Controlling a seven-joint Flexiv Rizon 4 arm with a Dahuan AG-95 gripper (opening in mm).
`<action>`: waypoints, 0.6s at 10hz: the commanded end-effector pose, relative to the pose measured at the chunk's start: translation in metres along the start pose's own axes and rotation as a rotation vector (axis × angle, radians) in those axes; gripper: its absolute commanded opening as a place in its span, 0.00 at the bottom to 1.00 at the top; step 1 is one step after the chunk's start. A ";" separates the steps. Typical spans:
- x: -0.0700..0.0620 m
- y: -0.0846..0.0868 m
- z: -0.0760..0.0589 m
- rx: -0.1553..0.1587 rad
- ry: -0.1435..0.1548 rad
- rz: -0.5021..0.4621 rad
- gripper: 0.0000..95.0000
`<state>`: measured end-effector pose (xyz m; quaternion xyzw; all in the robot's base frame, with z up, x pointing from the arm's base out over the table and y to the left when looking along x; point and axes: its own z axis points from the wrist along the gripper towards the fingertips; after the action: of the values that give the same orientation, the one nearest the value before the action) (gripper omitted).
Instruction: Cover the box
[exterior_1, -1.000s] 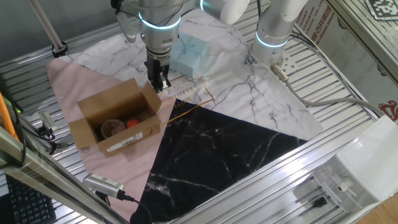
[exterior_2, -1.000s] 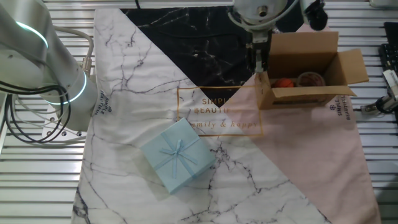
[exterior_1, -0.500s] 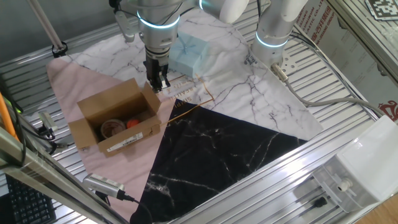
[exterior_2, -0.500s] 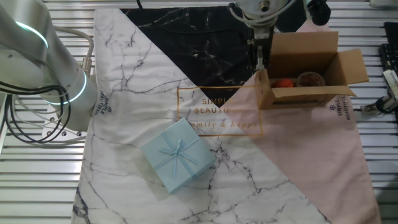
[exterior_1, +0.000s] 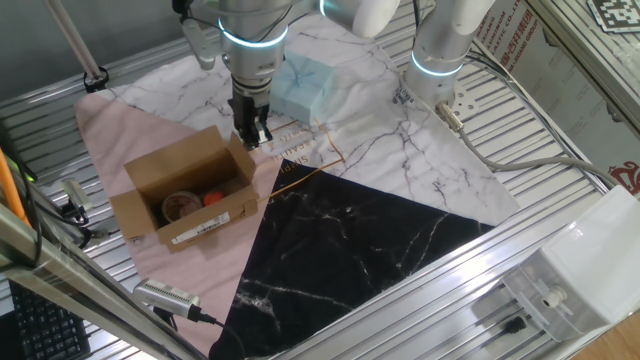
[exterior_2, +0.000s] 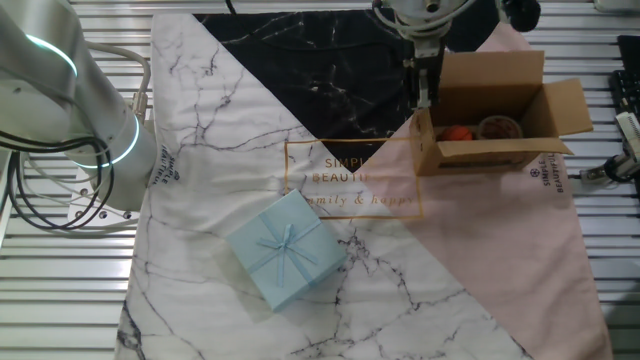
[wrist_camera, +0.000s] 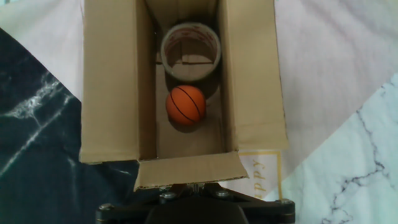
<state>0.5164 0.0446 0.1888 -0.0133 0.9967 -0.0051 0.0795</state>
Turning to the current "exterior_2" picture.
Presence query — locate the marble pattern tablecloth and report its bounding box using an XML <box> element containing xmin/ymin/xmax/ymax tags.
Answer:
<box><xmin>113</xmin><ymin>8</ymin><xmax>615</xmax><ymax>360</ymax></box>

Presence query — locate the small orange basketball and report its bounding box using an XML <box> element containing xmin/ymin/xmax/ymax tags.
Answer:
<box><xmin>435</xmin><ymin>124</ymin><xmax>474</xmax><ymax>144</ymax></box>

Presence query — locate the brown cardboard box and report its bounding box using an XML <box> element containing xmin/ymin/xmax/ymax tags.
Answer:
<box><xmin>408</xmin><ymin>49</ymin><xmax>595</xmax><ymax>178</ymax></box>

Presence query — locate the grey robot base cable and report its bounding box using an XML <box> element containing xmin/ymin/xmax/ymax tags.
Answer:
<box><xmin>84</xmin><ymin>42</ymin><xmax>152</xmax><ymax>124</ymax></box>

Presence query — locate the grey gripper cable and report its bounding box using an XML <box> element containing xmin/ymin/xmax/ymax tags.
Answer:
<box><xmin>372</xmin><ymin>0</ymin><xmax>476</xmax><ymax>41</ymax></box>

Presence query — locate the silver cable connector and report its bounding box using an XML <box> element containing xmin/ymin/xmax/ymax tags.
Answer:
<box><xmin>579</xmin><ymin>153</ymin><xmax>640</xmax><ymax>184</ymax></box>

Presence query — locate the black keyboard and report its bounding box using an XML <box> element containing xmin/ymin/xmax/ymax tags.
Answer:
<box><xmin>608</xmin><ymin>34</ymin><xmax>640</xmax><ymax>119</ymax></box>

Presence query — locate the light blue gift box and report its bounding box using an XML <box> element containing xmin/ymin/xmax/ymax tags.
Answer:
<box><xmin>224</xmin><ymin>188</ymin><xmax>349</xmax><ymax>313</ymax></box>

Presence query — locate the silver depth camera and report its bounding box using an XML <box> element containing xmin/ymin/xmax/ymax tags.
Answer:
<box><xmin>593</xmin><ymin>0</ymin><xmax>640</xmax><ymax>14</ymax></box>

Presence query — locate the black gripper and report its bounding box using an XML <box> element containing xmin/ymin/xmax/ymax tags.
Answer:
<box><xmin>403</xmin><ymin>51</ymin><xmax>446</xmax><ymax>111</ymax></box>

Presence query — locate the small silver camera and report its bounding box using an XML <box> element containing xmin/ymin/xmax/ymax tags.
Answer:
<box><xmin>614</xmin><ymin>111</ymin><xmax>640</xmax><ymax>161</ymax></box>

